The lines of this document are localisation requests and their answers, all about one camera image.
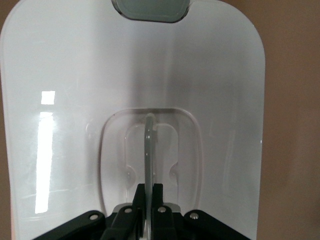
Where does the white plastic box lid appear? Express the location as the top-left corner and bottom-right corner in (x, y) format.
(0, 0), (266, 240)

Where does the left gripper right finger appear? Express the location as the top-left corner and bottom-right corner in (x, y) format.
(151, 184), (177, 240)

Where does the grey lid handle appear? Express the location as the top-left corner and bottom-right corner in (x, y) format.
(143, 112), (158, 240)

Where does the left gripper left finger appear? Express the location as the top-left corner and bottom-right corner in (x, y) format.
(101, 184), (147, 240)

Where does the grey lid latch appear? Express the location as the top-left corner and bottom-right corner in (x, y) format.
(110, 0), (190, 24)

